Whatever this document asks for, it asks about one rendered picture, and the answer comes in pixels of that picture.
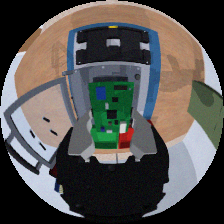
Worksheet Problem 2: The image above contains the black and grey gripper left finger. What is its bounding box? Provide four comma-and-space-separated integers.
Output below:
56, 108, 95, 185

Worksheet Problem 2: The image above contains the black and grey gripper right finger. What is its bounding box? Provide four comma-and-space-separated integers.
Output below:
129, 107, 169, 184

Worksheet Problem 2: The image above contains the red bin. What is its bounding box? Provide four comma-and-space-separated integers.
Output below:
118, 119, 154, 149

